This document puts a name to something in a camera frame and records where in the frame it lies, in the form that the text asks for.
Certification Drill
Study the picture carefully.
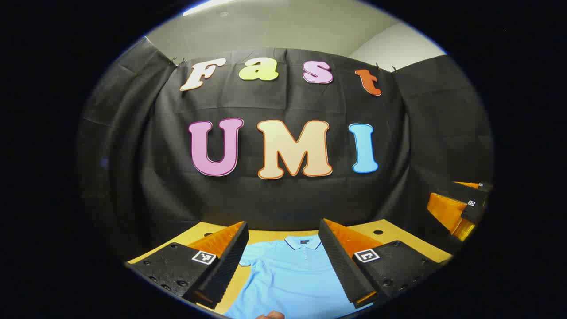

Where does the light blue polo T-shirt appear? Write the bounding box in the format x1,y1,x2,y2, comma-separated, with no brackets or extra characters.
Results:
221,235,373,319

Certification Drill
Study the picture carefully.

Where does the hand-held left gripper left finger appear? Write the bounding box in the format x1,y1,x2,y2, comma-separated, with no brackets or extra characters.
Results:
125,221,249,310

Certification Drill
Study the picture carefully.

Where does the black backdrop cloth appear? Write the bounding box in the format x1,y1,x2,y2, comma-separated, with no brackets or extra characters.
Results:
78,36,494,262

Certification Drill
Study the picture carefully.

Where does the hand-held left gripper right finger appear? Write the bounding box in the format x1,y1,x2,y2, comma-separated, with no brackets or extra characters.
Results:
319,218,445,310

